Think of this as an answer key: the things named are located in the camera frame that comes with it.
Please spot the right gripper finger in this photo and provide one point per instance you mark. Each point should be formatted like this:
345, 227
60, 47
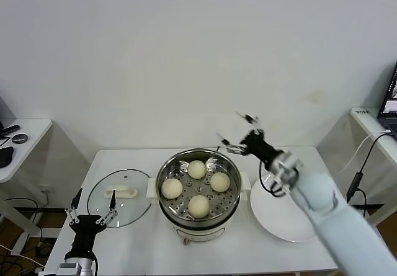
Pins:
250, 118
235, 148

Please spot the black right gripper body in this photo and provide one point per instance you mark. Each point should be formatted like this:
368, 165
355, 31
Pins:
257, 145

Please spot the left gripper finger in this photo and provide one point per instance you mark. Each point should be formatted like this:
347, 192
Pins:
112, 206
76, 207

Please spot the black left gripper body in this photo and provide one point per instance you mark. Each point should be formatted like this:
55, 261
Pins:
85, 229

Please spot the white steamed baozi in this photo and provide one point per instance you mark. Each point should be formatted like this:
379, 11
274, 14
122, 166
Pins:
197, 169
220, 182
198, 206
171, 188

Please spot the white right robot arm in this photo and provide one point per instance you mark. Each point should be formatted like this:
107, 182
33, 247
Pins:
322, 201

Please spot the stainless steel steamer pot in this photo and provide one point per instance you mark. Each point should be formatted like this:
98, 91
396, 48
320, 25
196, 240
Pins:
198, 192

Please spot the white round plate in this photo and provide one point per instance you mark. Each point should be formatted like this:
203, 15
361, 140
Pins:
273, 214

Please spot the white side table with disc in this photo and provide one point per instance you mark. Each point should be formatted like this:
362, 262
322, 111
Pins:
34, 133

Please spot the cream electric cooker base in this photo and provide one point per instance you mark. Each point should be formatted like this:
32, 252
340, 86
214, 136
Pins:
198, 231

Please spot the dark round disc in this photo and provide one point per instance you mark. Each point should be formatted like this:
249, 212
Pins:
19, 138

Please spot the white side table with laptop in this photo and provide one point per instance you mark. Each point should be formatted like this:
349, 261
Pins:
366, 124

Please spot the dark monitor screen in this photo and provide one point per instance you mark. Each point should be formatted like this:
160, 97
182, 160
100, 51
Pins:
4, 111

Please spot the open dark laptop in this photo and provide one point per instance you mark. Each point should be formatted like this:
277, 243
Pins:
389, 102

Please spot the white wall socket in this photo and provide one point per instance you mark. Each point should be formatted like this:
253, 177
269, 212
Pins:
47, 190

